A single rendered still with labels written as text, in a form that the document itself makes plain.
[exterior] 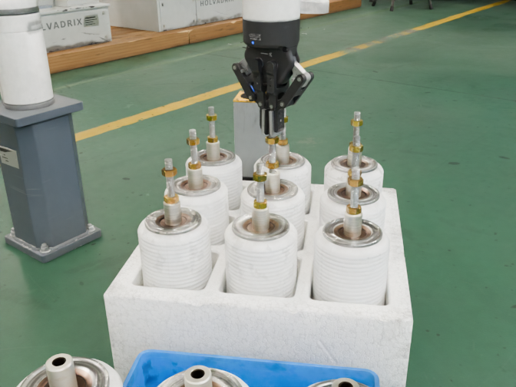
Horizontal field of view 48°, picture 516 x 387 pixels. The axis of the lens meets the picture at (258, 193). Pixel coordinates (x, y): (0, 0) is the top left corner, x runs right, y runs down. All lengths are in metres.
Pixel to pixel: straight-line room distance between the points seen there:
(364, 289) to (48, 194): 0.70
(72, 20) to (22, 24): 1.89
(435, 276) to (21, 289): 0.78
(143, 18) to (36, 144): 2.37
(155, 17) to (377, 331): 2.85
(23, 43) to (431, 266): 0.87
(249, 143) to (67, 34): 2.01
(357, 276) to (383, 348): 0.09
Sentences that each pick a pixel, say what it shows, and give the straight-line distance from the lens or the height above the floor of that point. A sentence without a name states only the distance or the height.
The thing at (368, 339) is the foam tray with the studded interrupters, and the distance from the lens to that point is 0.75.
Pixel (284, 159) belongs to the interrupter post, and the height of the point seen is 0.26.
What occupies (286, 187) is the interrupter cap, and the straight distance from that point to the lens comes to 0.87.
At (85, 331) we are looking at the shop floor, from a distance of 1.03.
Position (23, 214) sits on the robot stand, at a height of 0.09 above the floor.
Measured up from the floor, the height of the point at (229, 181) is 0.22.
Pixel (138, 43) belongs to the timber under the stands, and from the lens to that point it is 3.20.
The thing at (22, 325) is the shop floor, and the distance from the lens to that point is 1.08.
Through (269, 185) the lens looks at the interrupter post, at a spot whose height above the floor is 0.26.
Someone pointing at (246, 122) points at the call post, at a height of 0.27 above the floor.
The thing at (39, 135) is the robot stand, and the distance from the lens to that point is 1.17.
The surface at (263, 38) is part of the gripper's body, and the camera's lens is 0.76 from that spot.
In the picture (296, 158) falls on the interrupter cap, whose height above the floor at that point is 0.25.
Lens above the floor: 0.61
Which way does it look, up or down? 25 degrees down
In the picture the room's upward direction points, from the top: 1 degrees counter-clockwise
